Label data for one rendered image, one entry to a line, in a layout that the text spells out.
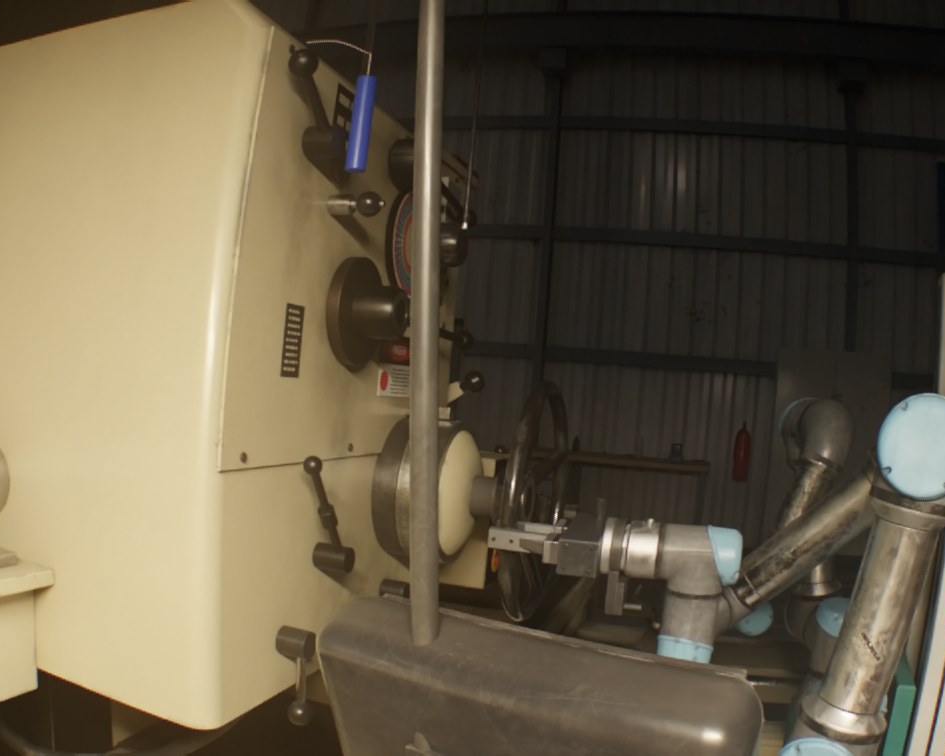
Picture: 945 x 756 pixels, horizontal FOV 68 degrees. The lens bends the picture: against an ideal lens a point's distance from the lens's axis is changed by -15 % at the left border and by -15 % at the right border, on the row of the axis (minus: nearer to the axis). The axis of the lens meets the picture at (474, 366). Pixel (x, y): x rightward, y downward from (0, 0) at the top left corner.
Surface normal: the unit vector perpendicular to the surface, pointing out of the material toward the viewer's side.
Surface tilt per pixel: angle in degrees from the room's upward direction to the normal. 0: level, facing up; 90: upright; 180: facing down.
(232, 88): 90
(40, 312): 90
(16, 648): 90
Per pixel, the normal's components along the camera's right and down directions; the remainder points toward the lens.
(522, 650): -0.10, -0.96
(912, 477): -0.54, -0.19
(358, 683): -0.52, 0.27
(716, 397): -0.29, -0.05
